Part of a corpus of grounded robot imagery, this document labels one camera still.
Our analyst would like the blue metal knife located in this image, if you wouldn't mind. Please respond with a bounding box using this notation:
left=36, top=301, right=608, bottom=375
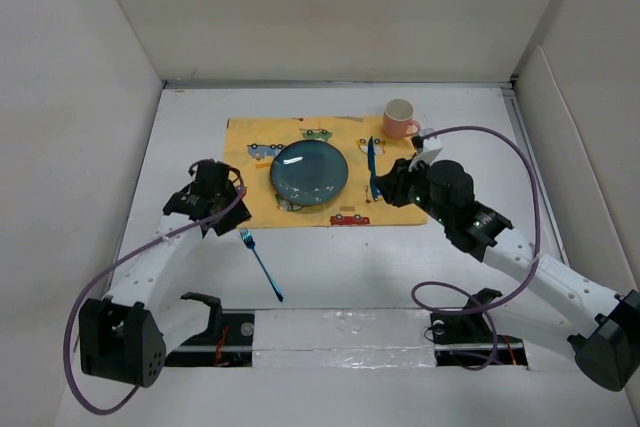
left=367, top=136, right=381, bottom=201

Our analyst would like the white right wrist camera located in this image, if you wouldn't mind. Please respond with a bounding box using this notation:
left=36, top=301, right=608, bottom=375
left=409, top=128, right=443, bottom=172

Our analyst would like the pink ceramic mug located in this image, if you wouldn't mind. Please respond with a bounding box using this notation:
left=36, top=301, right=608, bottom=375
left=382, top=99, right=421, bottom=139

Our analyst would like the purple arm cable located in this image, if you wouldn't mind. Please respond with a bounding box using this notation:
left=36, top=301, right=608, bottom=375
left=410, top=126, right=542, bottom=371
left=62, top=161, right=249, bottom=414

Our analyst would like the yellow vehicle print cloth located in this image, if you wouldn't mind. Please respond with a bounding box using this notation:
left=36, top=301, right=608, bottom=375
left=224, top=116, right=427, bottom=228

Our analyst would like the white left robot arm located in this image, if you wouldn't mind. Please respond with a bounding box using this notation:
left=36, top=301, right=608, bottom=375
left=79, top=159, right=251, bottom=387

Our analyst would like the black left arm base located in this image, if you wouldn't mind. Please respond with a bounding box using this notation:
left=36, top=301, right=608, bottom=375
left=165, top=292, right=255, bottom=368

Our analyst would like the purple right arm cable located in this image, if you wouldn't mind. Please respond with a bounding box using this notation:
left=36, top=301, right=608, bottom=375
left=410, top=126, right=542, bottom=371

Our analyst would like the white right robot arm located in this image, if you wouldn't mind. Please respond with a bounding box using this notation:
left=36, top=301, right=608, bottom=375
left=374, top=159, right=639, bottom=392

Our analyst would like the dark teal ceramic plate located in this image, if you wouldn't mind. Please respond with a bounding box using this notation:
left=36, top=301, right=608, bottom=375
left=270, top=140, right=349, bottom=207

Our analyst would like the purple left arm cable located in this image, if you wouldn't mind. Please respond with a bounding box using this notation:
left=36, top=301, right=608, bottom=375
left=62, top=161, right=249, bottom=414

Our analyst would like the blue metal fork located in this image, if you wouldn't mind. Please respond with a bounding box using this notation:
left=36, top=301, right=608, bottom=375
left=239, top=228, right=284, bottom=303

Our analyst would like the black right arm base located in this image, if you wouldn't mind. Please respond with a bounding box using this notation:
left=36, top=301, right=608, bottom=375
left=423, top=314, right=528, bottom=371

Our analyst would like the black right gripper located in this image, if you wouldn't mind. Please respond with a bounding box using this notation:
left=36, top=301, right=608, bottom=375
left=372, top=153, right=452, bottom=226

